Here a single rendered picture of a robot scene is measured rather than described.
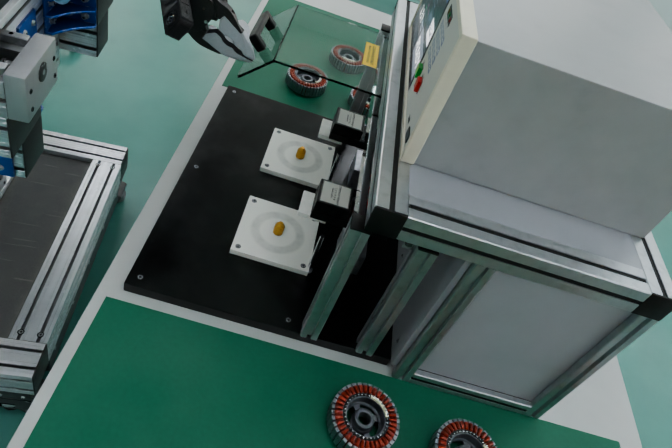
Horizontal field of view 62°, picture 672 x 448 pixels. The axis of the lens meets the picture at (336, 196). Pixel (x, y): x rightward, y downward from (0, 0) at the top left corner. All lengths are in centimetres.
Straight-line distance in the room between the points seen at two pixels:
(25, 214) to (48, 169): 20
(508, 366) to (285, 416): 37
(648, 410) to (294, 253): 173
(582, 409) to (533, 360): 24
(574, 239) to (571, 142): 14
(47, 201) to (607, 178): 154
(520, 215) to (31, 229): 139
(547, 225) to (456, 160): 16
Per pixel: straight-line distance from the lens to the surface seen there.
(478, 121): 77
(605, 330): 95
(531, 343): 96
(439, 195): 78
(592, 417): 121
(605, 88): 77
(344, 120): 118
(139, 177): 226
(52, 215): 185
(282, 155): 126
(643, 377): 258
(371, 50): 115
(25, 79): 101
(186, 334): 97
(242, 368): 95
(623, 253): 90
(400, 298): 88
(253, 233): 108
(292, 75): 152
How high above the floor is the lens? 158
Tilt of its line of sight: 41 degrees down
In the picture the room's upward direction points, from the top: 23 degrees clockwise
